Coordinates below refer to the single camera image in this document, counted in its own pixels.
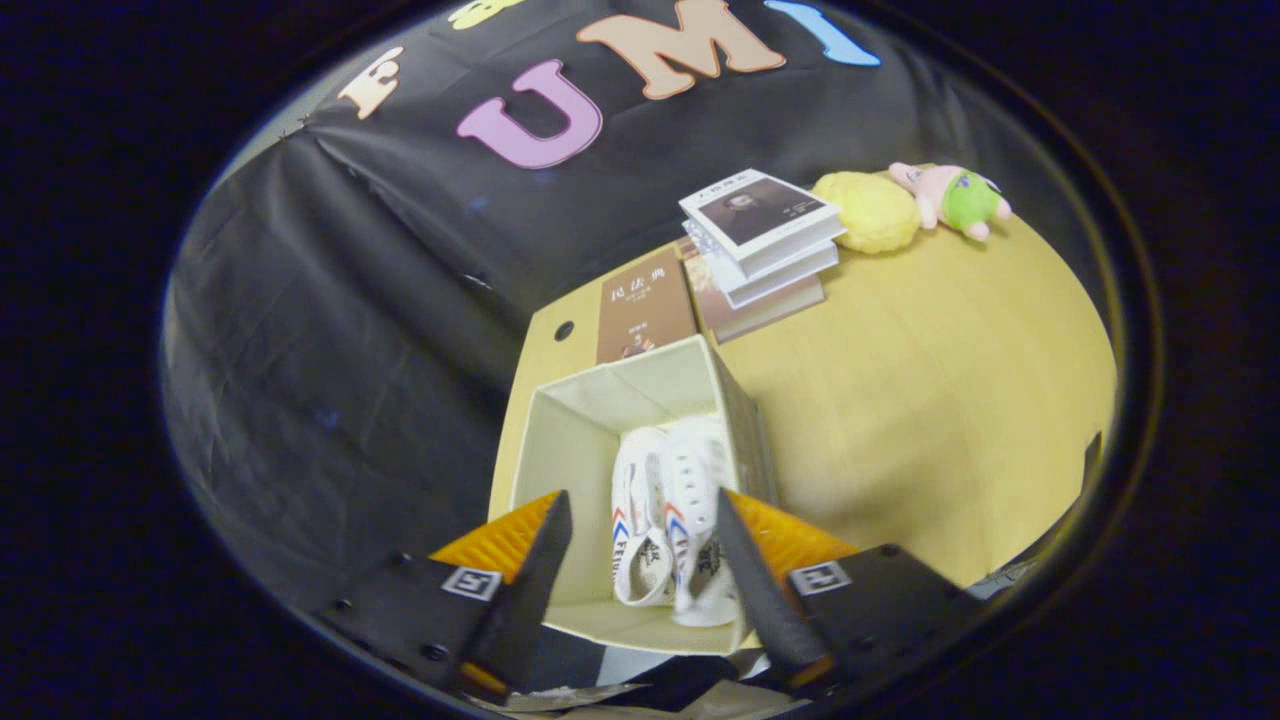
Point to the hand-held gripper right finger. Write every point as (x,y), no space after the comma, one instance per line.
(760,590)

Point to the yellow plush toy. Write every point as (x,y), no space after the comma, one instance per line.
(870,210)

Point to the black backdrop cloth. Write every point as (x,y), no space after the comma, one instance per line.
(330,300)

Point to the patterned cover book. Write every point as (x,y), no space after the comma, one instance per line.
(770,315)

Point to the pink and green plush toy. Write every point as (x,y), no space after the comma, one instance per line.
(960,200)

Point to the plain white book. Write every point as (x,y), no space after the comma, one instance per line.
(780,285)

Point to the white portrait cover book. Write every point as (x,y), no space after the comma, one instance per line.
(760,215)

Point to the brown cover book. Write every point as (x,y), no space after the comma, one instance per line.
(645,300)

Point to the white canvas shoe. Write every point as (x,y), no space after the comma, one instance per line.
(695,480)
(638,500)

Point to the cream fabric storage box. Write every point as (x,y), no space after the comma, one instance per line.
(570,450)

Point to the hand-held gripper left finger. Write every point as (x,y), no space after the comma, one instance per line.
(530,600)

